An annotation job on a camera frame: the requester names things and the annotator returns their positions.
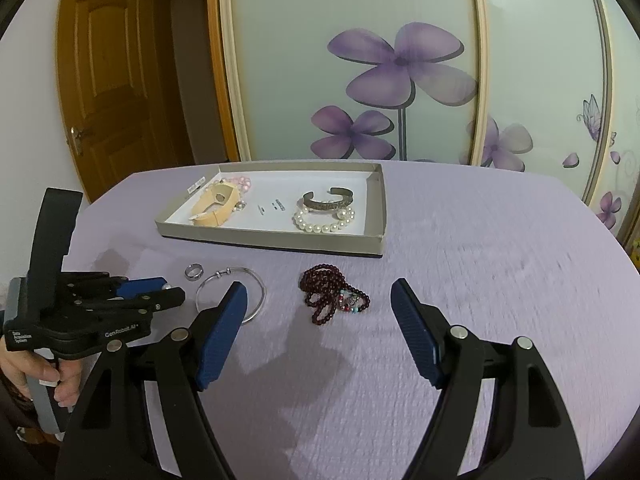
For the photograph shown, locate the thin silver bangle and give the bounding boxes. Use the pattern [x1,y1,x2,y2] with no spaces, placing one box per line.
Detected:
[195,266,267,327]

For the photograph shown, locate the wooden door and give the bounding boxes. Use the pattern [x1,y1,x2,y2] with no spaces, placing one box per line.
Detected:
[56,0,196,203]

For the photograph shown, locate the metal door handle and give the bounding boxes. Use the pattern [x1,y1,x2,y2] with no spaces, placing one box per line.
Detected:
[69,126,93,157]

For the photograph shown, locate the wardrobe door small purple flower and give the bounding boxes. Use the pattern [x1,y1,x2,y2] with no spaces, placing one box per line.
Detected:
[582,0,640,261]

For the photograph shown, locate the wooden door frame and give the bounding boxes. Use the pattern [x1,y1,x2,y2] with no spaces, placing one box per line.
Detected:
[152,0,251,166]

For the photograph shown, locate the person's left hand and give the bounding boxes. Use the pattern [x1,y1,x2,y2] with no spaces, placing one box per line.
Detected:
[0,347,84,408]

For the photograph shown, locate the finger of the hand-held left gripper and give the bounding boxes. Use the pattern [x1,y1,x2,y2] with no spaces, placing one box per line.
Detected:
[62,271,168,306]
[75,287,187,322]

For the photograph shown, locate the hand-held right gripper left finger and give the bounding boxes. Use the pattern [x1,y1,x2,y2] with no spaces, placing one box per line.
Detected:
[54,281,249,480]

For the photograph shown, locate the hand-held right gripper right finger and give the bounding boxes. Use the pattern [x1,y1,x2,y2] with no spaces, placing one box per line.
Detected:
[390,278,581,480]

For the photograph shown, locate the white pearl bracelet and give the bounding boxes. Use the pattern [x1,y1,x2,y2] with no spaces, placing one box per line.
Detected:
[292,205,357,235]

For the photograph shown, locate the pink bead bracelet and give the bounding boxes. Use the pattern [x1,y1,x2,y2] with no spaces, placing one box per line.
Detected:
[220,175,252,195]

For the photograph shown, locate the wardrobe door large purple flowers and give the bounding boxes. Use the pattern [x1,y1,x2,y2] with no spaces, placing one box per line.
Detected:
[207,0,488,166]

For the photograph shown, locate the silver cuff bracelet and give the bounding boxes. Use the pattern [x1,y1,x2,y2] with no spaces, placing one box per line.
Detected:
[301,186,355,213]

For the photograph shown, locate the grey cardboard box tray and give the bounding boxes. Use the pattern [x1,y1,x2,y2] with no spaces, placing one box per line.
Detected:
[154,161,388,259]

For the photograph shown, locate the wardrobe door butterfly print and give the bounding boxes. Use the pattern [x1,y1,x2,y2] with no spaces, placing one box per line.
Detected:
[470,0,613,206]

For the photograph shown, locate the dark red bead bracelet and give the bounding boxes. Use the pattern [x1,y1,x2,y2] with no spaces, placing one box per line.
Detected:
[299,265,372,326]

